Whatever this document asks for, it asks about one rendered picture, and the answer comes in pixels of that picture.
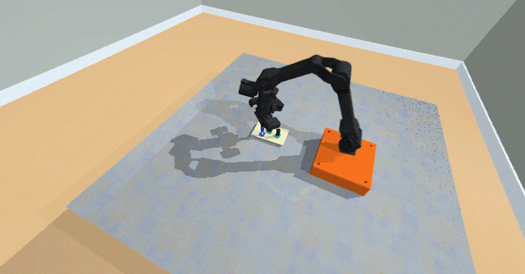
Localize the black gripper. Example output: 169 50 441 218
249 97 281 131

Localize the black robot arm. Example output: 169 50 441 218
239 55 363 155

